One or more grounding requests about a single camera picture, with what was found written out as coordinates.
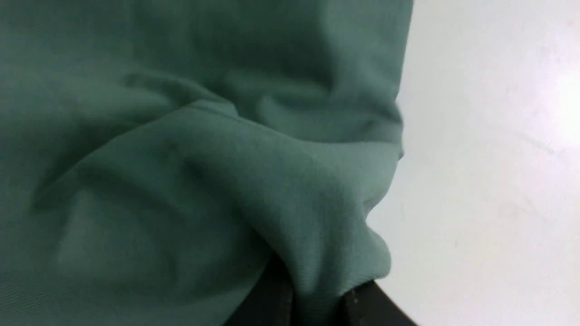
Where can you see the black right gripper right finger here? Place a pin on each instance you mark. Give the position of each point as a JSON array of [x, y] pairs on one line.
[[368, 305]]

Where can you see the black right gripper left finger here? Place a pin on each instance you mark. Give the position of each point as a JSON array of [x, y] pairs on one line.
[[271, 300]]

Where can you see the green long-sleeved shirt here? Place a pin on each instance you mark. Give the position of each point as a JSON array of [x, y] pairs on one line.
[[156, 153]]

